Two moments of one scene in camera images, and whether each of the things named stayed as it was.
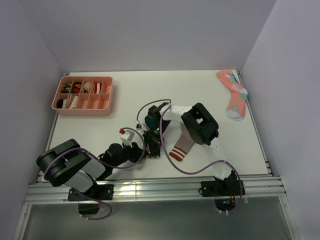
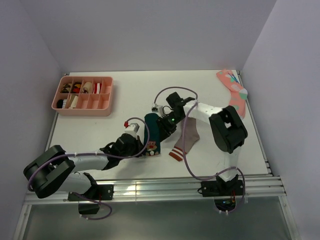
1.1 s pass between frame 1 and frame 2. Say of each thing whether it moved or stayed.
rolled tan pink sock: stayed
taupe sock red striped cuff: stayed
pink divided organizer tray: stayed
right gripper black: moved
